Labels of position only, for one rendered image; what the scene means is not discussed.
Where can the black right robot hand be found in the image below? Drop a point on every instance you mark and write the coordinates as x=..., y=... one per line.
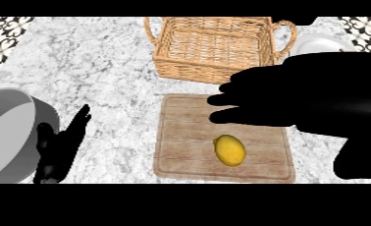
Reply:
x=309, y=95

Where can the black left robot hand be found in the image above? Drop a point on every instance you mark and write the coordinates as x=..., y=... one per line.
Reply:
x=62, y=144

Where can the yellow lemon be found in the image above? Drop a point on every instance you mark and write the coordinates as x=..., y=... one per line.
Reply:
x=230, y=150

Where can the wooden cutting board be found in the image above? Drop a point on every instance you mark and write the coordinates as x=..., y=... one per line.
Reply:
x=203, y=151

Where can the grey metal pot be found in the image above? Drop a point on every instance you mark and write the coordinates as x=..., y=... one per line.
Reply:
x=19, y=131

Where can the white plate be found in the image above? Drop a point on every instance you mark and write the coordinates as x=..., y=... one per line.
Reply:
x=318, y=45

